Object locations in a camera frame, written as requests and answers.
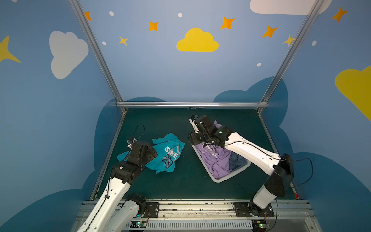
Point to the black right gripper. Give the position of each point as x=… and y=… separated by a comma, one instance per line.
x=198, y=137

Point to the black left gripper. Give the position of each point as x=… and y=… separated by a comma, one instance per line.
x=135, y=145

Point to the teal printed t-shirt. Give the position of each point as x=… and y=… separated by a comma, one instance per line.
x=169, y=150

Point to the white plastic laundry basket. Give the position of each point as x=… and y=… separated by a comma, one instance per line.
x=194, y=142

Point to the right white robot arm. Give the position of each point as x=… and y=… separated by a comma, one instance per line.
x=279, y=168

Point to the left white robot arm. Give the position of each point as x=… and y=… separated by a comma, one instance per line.
x=103, y=217

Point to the purple t-shirt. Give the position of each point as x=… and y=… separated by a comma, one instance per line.
x=215, y=158

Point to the dark blue t-shirt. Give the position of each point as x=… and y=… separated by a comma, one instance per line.
x=236, y=161

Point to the left green circuit board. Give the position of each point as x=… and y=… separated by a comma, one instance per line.
x=138, y=224

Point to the green circuit board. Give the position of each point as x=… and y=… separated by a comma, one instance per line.
x=259, y=226
x=138, y=224

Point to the right green circuit board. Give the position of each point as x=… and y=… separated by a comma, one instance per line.
x=259, y=226

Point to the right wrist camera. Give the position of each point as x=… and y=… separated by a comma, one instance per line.
x=194, y=120

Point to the rear horizontal aluminium frame bar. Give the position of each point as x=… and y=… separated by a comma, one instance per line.
x=164, y=104

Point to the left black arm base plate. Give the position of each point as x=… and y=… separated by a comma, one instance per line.
x=149, y=210

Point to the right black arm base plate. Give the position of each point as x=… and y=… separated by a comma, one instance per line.
x=250, y=210

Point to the front aluminium rail base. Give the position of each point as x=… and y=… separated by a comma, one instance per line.
x=176, y=215

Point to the left aluminium frame post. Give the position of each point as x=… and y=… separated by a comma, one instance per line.
x=83, y=21

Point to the aluminium frame post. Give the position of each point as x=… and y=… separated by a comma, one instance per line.
x=294, y=47
x=83, y=21

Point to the right aluminium frame post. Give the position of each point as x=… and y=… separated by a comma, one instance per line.
x=294, y=47

